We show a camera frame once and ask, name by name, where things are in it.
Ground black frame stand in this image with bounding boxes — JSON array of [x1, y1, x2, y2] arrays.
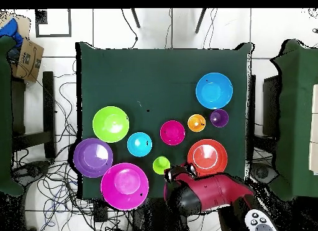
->
[[11, 71, 57, 159]]

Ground black cabinet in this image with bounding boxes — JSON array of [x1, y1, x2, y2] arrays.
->
[[262, 75, 281, 137]]

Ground blue cloth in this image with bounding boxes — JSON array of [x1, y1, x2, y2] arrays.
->
[[0, 17, 24, 48]]

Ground grey pedestal foot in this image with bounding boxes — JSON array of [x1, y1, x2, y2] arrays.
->
[[250, 163, 279, 184], [14, 161, 50, 178]]

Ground large purple bowl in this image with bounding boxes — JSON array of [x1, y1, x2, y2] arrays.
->
[[73, 138, 114, 178]]

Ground small blue bowl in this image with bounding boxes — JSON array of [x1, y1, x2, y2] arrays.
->
[[127, 132, 153, 158]]

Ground cardboard box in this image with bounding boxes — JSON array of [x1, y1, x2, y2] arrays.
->
[[11, 38, 45, 83]]

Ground black tripod leg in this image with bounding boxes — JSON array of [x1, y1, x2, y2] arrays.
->
[[130, 8, 141, 29], [194, 8, 207, 34]]

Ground large orange-red bowl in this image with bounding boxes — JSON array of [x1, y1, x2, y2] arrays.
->
[[187, 138, 229, 178]]

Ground white box stack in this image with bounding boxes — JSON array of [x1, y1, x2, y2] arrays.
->
[[309, 84, 318, 176]]

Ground large green bowl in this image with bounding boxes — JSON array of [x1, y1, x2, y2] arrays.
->
[[92, 106, 130, 143]]

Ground orange cup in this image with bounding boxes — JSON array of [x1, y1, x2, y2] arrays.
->
[[187, 114, 206, 133]]

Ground black power strip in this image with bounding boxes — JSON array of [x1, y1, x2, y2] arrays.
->
[[93, 199, 109, 223]]

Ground small red-pink bowl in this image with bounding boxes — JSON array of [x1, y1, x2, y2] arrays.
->
[[159, 120, 186, 147]]

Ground black floor cable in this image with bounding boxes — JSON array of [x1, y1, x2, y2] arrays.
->
[[120, 8, 139, 49]]

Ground purple cup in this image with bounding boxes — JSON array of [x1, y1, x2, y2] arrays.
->
[[209, 109, 230, 128]]

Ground dark green tablecloth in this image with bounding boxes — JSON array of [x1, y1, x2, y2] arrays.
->
[[75, 41, 255, 200]]

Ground green cup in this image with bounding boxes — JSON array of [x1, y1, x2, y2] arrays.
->
[[152, 155, 171, 176]]

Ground neighbouring green covered table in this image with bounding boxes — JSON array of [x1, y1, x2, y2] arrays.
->
[[0, 35, 24, 197], [269, 38, 318, 201]]

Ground large blue bowl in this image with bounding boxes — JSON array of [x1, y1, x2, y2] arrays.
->
[[195, 72, 234, 110]]

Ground large pink bowl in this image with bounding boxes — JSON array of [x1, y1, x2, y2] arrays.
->
[[100, 162, 150, 211]]

